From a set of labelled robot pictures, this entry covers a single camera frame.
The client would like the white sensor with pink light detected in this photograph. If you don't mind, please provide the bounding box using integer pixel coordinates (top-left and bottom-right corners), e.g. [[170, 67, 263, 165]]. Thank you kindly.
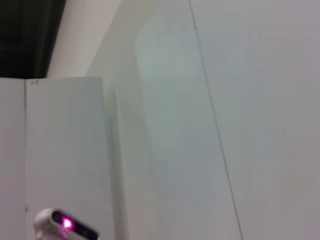
[[33, 207, 100, 240]]

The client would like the black background panel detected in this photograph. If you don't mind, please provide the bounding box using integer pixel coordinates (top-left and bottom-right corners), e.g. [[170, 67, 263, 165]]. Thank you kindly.
[[0, 0, 67, 79]]

